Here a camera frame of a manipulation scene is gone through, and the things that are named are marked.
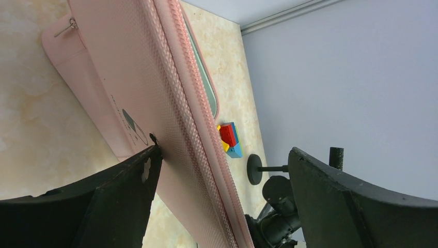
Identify black stand with handle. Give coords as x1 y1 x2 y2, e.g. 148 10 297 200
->
246 147 344 185

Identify pink medicine kit case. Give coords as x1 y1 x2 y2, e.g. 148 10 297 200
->
42 1 253 247

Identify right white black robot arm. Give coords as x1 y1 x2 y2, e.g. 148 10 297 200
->
245 176 301 247

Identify colourful toy blocks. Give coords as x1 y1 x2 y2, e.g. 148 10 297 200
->
217 122 243 159

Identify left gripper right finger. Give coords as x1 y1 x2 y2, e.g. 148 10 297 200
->
288 147 437 247

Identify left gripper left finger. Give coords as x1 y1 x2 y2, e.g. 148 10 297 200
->
1 145 162 247

